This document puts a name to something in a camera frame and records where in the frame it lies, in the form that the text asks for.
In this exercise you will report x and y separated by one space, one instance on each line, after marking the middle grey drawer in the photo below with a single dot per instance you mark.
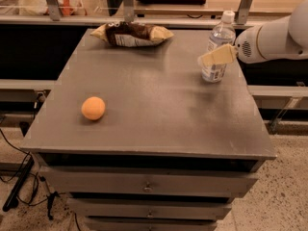
121 208

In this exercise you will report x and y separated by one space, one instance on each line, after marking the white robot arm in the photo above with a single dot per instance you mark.
284 38

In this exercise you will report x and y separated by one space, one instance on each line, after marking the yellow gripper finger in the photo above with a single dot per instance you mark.
225 54

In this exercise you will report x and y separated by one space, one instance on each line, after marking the clear plastic water bottle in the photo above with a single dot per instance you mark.
222 33

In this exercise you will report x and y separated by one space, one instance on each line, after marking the orange white plastic bag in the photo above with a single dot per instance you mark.
42 7

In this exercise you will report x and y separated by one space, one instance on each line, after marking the bottom grey drawer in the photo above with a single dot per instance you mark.
136 224

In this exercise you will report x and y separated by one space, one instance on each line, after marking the grey drawer cabinet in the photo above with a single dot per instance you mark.
160 115

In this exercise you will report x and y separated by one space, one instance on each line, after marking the grey drawer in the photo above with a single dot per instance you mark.
136 224
141 181
121 208

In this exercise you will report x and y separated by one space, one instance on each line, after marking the orange fruit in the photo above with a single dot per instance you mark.
93 108

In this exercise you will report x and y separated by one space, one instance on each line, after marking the top grey drawer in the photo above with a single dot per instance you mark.
141 181

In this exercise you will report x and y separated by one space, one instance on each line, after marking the black tripod leg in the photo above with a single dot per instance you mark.
12 201

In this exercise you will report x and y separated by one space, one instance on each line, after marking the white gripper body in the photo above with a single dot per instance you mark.
247 47

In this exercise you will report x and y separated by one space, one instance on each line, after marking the brown chip bag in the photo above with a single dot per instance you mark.
132 34

